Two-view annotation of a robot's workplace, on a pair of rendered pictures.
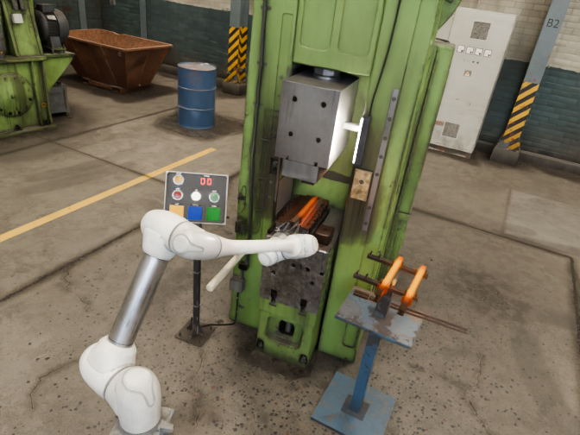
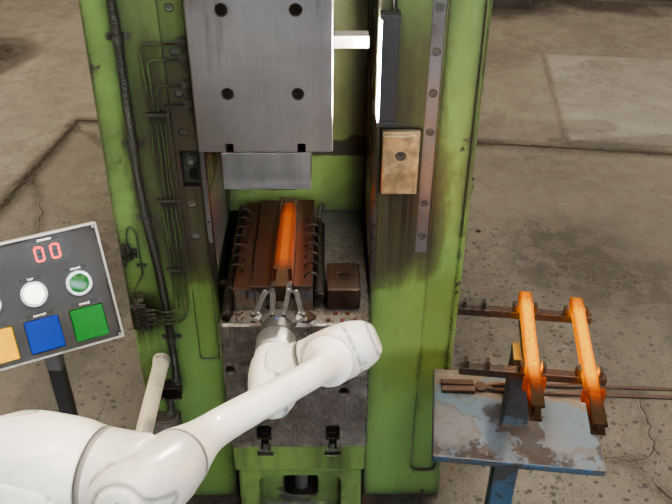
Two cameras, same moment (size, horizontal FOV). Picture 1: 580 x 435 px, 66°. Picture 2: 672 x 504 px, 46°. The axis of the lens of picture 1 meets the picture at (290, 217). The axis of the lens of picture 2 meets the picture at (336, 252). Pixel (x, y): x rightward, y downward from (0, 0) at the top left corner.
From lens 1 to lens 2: 69 cm
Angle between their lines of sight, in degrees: 16
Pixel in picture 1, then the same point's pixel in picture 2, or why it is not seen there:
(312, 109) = (271, 25)
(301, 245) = (351, 355)
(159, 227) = (31, 475)
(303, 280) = (324, 390)
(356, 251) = (410, 295)
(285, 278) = not seen: hidden behind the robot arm
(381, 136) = (428, 49)
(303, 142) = (263, 107)
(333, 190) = (315, 175)
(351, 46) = not seen: outside the picture
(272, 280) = not seen: hidden behind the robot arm
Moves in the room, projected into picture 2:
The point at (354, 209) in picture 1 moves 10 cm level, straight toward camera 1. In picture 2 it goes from (392, 214) to (400, 236)
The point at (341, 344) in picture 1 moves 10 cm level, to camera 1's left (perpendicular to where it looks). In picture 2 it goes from (409, 470) to (380, 477)
